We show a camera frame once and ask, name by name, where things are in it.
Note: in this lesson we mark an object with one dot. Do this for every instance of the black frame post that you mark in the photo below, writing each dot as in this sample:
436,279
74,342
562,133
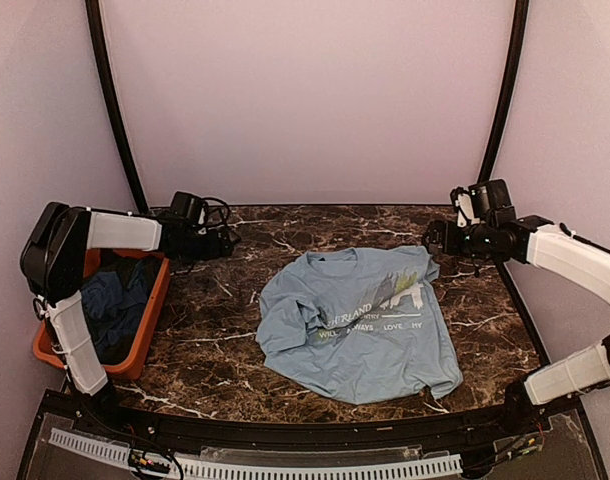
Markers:
506,91
112,106

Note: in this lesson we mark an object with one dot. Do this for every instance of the black left frame post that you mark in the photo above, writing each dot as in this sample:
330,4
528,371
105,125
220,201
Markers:
112,106

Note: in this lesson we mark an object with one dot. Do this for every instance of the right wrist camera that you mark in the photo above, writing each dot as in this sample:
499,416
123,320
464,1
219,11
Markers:
462,203

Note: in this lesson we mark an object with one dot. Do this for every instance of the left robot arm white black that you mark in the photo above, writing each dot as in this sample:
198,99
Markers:
53,261

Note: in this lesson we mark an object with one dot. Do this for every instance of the black right frame post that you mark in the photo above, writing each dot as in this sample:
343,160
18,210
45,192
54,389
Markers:
506,91

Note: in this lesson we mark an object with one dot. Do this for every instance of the dark clothes in bin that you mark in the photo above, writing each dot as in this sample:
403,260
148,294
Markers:
114,299

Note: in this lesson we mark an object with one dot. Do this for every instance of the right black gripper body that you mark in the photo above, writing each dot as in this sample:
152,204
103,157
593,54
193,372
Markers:
452,244

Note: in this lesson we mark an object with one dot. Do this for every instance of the black front table rail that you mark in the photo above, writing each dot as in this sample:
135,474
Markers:
461,432

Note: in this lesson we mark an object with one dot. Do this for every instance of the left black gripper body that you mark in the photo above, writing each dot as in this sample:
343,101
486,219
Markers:
199,248

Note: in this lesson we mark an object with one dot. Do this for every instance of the white slotted cable duct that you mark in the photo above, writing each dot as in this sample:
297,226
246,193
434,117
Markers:
222,463

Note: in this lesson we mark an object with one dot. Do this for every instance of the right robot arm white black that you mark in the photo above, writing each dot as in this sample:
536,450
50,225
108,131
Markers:
488,228

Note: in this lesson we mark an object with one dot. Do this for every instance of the light blue printed t-shirt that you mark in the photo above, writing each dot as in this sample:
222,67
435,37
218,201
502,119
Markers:
360,325

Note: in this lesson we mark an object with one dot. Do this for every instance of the orange plastic bin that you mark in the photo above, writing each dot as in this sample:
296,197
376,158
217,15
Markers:
132,366

